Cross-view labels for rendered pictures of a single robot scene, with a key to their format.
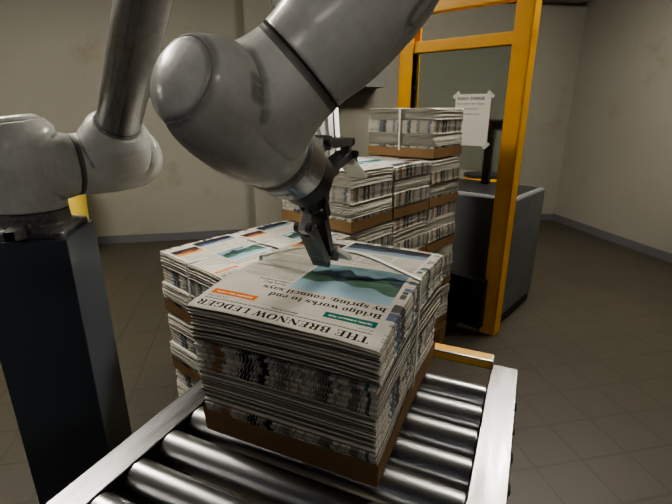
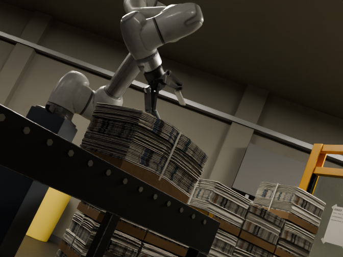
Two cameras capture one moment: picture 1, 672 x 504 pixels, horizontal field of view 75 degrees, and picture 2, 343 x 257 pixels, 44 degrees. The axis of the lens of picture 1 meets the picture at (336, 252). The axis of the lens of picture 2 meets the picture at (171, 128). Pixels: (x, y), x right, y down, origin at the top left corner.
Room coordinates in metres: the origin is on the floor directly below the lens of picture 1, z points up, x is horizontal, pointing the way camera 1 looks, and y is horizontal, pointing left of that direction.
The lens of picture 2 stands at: (-0.75, -0.70, 0.70)
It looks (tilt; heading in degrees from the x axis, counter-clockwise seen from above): 13 degrees up; 24
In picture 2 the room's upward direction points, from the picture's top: 24 degrees clockwise
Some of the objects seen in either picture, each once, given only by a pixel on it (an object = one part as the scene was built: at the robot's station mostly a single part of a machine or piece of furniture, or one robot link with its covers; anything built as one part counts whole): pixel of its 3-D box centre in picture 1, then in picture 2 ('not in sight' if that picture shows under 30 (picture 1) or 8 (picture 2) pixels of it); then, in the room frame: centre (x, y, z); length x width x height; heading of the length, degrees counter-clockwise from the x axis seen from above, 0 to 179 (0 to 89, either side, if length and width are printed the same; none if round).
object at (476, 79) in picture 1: (458, 110); (333, 217); (2.61, -0.70, 1.28); 0.57 x 0.01 x 0.65; 49
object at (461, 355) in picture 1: (388, 339); (170, 201); (0.84, -0.11, 0.81); 0.43 x 0.03 x 0.02; 66
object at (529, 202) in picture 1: (471, 244); not in sight; (2.87, -0.93, 0.40); 0.70 x 0.55 x 0.80; 49
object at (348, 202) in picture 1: (336, 193); (209, 205); (1.82, 0.00, 0.95); 0.38 x 0.29 x 0.23; 50
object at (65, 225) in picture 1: (31, 221); (56, 112); (1.03, 0.74, 1.03); 0.22 x 0.18 x 0.06; 11
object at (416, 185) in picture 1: (378, 185); (244, 223); (2.05, -0.20, 0.95); 0.38 x 0.29 x 0.23; 48
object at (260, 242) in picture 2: (378, 203); (239, 235); (2.05, -0.20, 0.86); 0.38 x 0.29 x 0.04; 48
